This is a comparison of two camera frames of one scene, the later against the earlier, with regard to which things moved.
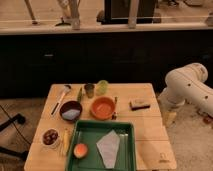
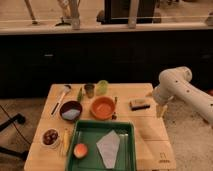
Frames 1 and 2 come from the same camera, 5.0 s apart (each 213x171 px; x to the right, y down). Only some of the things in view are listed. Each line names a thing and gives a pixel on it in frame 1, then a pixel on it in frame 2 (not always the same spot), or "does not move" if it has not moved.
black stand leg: (19, 118) does not move
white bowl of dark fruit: (50, 137) does not move
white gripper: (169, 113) -> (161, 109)
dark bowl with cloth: (71, 111) does not move
